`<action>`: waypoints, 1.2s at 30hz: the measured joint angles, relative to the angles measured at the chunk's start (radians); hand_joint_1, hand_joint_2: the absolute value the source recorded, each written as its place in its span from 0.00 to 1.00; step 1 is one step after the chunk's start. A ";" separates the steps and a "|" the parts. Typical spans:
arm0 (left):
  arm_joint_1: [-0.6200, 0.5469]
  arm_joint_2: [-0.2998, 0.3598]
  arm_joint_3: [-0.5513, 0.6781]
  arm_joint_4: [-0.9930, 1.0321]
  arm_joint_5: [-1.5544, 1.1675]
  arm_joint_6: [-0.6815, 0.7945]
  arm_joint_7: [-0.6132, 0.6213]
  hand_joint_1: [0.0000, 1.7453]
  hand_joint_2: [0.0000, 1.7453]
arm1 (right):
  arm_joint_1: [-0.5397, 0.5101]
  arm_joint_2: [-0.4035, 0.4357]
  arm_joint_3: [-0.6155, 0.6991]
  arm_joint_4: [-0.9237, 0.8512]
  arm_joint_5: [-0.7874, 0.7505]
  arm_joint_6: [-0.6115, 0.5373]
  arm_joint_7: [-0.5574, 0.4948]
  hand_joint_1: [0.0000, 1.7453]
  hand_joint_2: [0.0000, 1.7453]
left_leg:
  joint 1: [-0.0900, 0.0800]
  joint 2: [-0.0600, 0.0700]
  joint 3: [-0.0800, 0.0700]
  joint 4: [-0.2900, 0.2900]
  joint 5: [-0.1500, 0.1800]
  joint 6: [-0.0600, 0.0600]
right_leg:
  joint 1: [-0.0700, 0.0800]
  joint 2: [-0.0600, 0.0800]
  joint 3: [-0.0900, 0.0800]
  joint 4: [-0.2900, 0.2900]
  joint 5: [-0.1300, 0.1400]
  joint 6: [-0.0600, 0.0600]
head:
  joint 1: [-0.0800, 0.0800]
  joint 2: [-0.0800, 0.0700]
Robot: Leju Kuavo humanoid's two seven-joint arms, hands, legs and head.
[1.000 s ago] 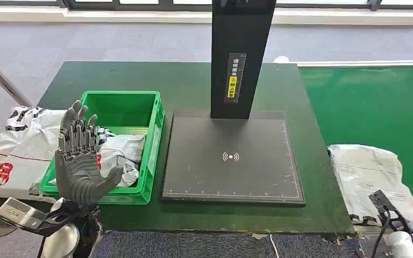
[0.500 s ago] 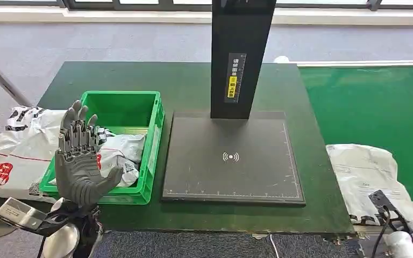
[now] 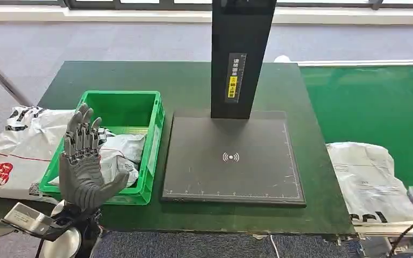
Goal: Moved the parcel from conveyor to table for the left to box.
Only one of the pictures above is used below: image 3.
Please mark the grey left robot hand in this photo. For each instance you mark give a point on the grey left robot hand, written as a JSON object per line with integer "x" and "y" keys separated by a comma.
{"x": 82, "y": 181}

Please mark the white plastic parcel bag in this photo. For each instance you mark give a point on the white plastic parcel bag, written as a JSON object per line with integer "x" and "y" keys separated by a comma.
{"x": 367, "y": 178}

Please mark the glossy grey plastic parcel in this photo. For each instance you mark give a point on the glossy grey plastic parcel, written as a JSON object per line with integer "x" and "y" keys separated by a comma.
{"x": 128, "y": 146}

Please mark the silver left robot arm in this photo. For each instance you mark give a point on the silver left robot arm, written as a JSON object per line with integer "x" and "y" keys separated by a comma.
{"x": 67, "y": 245}

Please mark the white parcel with code print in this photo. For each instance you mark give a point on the white parcel with code print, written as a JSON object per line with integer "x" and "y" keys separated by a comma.
{"x": 121, "y": 172}

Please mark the large white red-print bag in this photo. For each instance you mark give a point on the large white red-print bag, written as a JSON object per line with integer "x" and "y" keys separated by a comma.
{"x": 21, "y": 156}

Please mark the green plastic crate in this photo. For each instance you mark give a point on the green plastic crate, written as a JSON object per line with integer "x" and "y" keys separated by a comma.
{"x": 128, "y": 110}

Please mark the silver metal pole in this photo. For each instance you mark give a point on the silver metal pole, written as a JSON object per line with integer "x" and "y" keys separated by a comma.
{"x": 3, "y": 80}

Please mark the white window sill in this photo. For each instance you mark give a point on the white window sill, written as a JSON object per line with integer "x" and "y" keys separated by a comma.
{"x": 121, "y": 16}

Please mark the black scanner column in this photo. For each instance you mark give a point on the black scanner column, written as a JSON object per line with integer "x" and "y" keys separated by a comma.
{"x": 242, "y": 35}

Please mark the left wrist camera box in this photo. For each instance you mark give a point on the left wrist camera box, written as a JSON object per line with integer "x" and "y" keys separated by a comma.
{"x": 28, "y": 219}

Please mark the black scanner base plate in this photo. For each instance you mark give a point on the black scanner base plate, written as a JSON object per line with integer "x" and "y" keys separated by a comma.
{"x": 210, "y": 171}

